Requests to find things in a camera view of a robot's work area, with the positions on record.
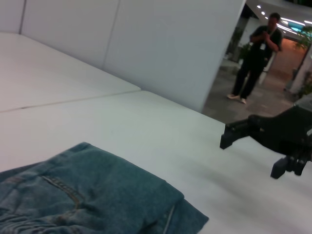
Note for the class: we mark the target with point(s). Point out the person in black clothes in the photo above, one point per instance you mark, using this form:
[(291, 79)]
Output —
[(258, 53)]

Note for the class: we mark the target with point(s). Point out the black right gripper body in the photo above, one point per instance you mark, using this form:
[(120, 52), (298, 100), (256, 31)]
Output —
[(287, 131)]

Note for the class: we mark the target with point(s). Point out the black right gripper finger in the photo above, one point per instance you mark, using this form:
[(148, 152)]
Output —
[(295, 163), (235, 132)]

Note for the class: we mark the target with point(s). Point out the green potted plant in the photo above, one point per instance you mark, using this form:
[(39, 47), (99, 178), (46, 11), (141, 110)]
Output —
[(306, 36)]

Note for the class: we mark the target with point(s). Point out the blue denim shorts with print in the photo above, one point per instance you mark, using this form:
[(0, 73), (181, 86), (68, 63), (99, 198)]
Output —
[(97, 195)]

